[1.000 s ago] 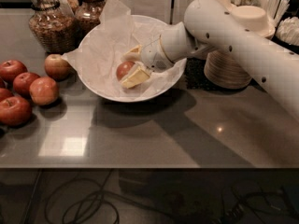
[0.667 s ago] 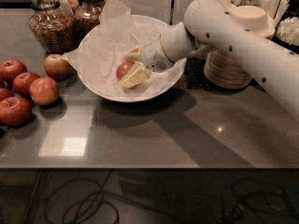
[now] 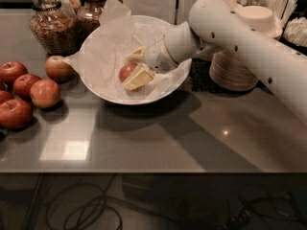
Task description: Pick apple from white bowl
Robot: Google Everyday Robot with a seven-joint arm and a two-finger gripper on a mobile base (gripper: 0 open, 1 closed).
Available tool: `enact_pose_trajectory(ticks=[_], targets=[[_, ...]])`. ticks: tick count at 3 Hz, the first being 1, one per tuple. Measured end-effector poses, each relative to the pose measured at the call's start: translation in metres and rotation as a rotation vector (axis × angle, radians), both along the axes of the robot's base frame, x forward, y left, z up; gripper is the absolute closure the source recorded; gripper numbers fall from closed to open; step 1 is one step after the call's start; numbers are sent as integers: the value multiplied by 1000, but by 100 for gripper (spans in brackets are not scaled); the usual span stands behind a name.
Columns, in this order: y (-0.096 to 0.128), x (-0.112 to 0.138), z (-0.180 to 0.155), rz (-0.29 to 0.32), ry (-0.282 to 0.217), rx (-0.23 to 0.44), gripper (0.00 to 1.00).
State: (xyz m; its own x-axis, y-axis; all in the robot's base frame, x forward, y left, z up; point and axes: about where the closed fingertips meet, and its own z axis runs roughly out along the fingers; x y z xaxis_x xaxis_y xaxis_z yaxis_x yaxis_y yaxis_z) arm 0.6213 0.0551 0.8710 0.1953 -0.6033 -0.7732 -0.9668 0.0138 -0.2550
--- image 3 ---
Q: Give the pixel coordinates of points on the red apple middle left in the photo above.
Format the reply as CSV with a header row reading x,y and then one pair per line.
x,y
23,84

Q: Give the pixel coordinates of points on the pale apple near bowl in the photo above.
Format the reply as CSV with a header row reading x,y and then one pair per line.
x,y
57,70

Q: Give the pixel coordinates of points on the red apple left edge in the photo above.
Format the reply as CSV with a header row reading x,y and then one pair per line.
x,y
5,96

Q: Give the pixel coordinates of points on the stack paper bowls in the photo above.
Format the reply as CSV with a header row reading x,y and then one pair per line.
x,y
228,71
221,21

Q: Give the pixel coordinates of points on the large glass granola jar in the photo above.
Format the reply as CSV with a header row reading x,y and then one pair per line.
x,y
54,29

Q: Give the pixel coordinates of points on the pale red apple front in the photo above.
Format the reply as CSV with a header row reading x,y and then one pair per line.
x,y
45,93

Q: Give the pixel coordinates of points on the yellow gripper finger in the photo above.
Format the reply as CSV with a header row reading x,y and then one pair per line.
x,y
136,56
139,77

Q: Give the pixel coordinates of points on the back stack paper bowls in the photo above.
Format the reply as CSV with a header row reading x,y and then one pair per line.
x,y
221,21

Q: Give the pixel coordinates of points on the large red apple front left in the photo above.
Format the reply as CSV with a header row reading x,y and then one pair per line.
x,y
15,114

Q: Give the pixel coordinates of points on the white bowl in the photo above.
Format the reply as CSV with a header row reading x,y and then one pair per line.
x,y
134,96

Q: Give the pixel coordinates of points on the front stack paper bowls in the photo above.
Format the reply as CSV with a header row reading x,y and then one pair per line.
x,y
228,71

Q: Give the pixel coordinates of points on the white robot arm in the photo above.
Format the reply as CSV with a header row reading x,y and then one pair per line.
x,y
282,69

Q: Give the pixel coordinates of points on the white tissue paper liner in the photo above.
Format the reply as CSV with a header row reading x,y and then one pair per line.
x,y
105,55

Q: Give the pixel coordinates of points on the black mat under bowls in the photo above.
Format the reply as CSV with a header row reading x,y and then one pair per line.
x,y
200,79

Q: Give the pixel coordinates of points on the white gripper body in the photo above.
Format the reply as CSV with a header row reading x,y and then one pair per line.
x,y
157,57

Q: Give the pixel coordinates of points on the white plastic cutlery bunch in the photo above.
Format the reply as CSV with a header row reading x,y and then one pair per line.
x,y
282,10

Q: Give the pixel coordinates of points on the red apple back left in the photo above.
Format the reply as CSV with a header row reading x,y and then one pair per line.
x,y
11,70

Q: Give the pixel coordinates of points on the black power strip on floor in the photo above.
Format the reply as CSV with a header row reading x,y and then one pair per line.
x,y
237,222

